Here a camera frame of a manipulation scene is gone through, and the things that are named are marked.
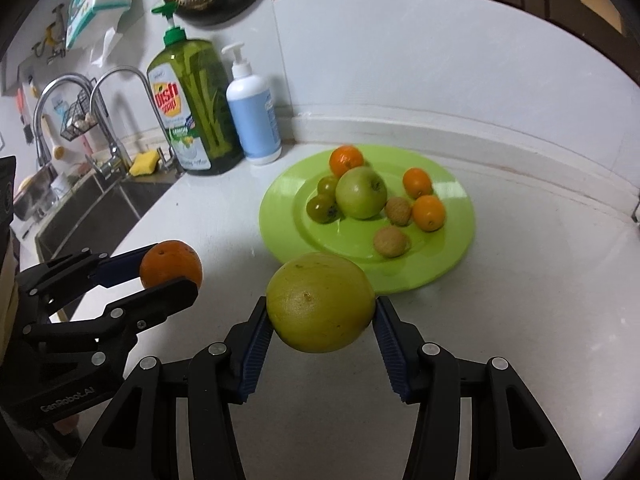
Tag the white and blue pump bottle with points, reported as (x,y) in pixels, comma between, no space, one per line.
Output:
(255,115)

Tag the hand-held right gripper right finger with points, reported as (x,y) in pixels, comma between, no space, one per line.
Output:
(392,357)

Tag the small orange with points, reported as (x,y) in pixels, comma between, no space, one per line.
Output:
(428,212)
(170,262)
(417,182)
(346,159)

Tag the steel kitchen sink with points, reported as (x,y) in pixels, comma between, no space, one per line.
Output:
(90,210)

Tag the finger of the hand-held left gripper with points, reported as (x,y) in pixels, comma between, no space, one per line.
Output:
(120,267)
(165,297)

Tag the green apple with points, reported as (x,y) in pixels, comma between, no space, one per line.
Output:
(361,192)

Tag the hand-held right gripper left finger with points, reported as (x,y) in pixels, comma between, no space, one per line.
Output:
(255,352)

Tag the large yellow-green citrus fruit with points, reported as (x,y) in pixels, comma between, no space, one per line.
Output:
(320,302)

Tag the brown kiwi fruit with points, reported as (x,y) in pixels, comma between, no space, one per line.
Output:
(391,241)

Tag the yellow sponge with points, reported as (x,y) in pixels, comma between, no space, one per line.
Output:
(143,165)

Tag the white plastic bag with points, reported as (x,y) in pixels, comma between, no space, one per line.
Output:
(107,40)

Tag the green dish soap bottle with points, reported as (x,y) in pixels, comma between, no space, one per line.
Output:
(200,110)

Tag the small brown kiwi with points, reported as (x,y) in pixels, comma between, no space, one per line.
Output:
(398,211)

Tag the chrome gooseneck faucet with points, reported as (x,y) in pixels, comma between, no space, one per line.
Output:
(152,105)

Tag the lime green plate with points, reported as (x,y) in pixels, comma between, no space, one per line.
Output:
(440,255)

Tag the yellow toy bicycle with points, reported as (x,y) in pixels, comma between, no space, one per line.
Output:
(50,35)

